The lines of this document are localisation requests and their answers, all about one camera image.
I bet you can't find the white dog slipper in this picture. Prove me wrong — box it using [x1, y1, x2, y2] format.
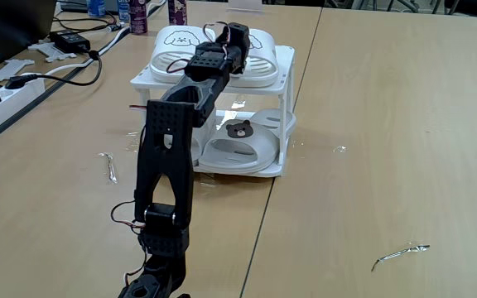
[221, 27, 280, 89]
[149, 25, 217, 84]

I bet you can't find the white two-tier shoe rack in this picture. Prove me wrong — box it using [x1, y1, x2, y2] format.
[130, 43, 296, 178]

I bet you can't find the purple drink can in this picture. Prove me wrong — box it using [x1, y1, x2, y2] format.
[128, 0, 149, 36]
[167, 0, 189, 26]

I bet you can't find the blue bottle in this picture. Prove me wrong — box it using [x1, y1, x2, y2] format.
[86, 0, 107, 18]
[117, 0, 131, 23]

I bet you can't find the black power adapter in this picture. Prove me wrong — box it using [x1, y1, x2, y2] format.
[49, 29, 92, 54]

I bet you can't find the black chair base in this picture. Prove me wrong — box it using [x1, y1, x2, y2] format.
[352, 0, 461, 14]

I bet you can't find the black laptop screen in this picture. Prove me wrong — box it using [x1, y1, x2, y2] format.
[0, 0, 58, 74]

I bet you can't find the white power strip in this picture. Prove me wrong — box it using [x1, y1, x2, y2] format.
[0, 74, 46, 144]

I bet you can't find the black cable bundle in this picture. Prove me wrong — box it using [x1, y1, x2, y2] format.
[52, 10, 120, 35]

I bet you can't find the white plastic bracket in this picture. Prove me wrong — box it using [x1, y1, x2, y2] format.
[0, 59, 36, 82]
[27, 41, 78, 64]

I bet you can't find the black plug with cable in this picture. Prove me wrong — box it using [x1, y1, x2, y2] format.
[4, 49, 104, 90]

